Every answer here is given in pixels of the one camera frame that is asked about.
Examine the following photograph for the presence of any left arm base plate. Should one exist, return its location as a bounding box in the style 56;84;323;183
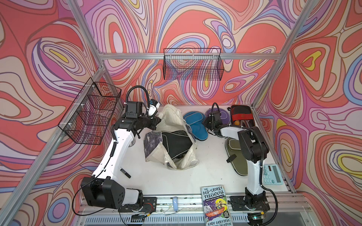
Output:
118;196;157;213

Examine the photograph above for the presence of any purple paddle case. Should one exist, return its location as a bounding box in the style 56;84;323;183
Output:
205;107;231;124

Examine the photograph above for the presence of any cup of pens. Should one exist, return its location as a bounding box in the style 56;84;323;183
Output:
129;137;136;147

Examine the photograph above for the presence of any back black wire basket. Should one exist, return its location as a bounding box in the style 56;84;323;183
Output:
163;47;224;81

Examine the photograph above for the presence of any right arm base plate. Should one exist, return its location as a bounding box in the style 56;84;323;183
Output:
228;195;270;212

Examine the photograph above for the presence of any left black wire basket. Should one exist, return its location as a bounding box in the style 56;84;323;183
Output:
58;78;122;145

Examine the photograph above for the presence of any black marker pen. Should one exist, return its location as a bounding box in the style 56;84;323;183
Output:
120;169;131;179

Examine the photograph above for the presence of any black paddle case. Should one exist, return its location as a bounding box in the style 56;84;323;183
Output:
162;131;193;160

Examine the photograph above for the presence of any black wire basket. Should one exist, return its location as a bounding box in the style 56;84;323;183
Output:
58;78;122;145
163;47;224;81

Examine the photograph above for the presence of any green paddle case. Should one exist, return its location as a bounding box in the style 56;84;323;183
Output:
225;137;248;176

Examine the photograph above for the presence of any cream canvas tote bag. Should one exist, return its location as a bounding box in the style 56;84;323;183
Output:
144;105;199;170

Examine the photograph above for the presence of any treehouse paperback book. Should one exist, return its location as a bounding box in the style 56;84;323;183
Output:
201;185;233;226

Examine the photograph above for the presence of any red black ping pong case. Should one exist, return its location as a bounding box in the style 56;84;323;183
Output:
230;105;255;128

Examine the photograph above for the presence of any small light blue device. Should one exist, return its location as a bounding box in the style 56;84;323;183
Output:
172;196;179;212

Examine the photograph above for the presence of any teal calculator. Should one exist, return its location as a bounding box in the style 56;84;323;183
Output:
263;164;284;186

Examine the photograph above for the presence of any green circuit board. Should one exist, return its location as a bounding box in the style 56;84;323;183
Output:
131;214;147;223

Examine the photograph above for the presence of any blue paddle case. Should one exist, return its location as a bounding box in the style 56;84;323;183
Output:
183;111;208;141

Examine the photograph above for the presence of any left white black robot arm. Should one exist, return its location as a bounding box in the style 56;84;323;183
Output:
79;85;161;211

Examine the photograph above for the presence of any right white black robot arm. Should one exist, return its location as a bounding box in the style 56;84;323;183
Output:
203;102;273;212

